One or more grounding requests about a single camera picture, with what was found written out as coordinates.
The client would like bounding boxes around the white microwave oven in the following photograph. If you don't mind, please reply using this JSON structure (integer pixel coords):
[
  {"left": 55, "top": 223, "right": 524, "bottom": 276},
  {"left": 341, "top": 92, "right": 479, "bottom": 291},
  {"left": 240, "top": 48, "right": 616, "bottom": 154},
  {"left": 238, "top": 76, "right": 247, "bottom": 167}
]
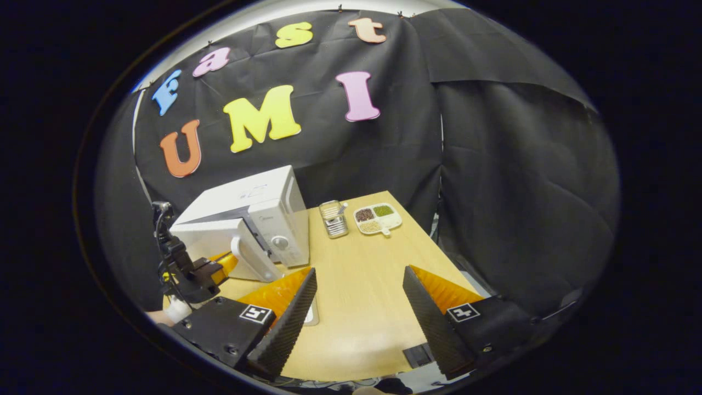
[{"left": 170, "top": 165, "right": 310, "bottom": 283}]

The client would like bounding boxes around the metal utensil holder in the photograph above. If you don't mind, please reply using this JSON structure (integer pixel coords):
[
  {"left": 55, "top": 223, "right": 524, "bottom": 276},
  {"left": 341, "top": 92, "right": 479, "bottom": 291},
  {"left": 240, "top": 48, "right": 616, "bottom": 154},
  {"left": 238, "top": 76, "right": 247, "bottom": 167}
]
[{"left": 319, "top": 200, "right": 349, "bottom": 239}]

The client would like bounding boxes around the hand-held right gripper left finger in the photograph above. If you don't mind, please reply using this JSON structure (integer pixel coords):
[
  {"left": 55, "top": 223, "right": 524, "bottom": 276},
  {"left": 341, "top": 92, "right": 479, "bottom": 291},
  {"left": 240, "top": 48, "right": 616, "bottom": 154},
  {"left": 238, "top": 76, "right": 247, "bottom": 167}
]
[{"left": 170, "top": 267, "right": 319, "bottom": 382}]

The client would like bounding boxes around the small black table bracket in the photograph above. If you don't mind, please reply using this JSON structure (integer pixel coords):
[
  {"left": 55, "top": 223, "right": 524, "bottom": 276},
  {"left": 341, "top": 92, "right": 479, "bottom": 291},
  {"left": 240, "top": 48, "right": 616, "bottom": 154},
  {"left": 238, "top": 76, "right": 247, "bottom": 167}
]
[{"left": 403, "top": 343, "right": 435, "bottom": 369}]

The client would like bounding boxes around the white divided dish with grains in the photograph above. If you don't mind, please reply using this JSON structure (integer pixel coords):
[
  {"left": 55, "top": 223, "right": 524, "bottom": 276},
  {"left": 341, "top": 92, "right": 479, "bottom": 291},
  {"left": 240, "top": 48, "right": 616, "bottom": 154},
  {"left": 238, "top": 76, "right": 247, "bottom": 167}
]
[{"left": 353, "top": 203, "right": 403, "bottom": 236}]

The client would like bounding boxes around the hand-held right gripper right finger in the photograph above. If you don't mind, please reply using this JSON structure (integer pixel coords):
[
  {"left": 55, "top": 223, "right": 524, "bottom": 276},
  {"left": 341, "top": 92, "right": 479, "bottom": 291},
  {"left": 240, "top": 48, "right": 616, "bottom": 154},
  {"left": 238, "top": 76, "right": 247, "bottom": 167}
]
[{"left": 402, "top": 265, "right": 541, "bottom": 380}]

